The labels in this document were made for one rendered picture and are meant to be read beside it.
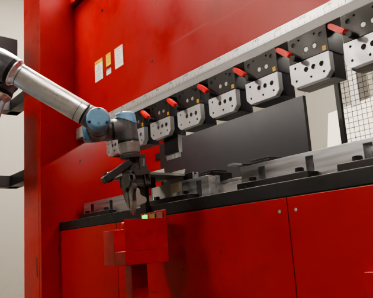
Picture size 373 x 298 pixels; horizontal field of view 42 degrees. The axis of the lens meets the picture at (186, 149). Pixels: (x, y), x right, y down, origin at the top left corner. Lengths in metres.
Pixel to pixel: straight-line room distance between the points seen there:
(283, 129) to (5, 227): 2.85
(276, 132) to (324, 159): 0.86
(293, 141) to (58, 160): 1.28
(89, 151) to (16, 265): 1.87
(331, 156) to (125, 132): 0.70
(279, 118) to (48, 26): 1.44
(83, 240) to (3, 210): 2.10
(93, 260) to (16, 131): 2.44
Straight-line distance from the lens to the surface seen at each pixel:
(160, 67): 2.18
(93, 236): 2.38
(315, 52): 1.57
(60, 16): 3.06
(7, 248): 4.48
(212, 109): 1.85
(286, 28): 1.67
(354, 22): 1.51
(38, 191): 2.73
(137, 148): 1.72
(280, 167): 1.62
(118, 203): 2.42
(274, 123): 2.36
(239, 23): 1.84
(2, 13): 4.99
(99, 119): 1.57
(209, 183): 1.87
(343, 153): 1.48
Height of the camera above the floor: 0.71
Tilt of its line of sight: 11 degrees up
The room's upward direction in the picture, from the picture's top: 4 degrees counter-clockwise
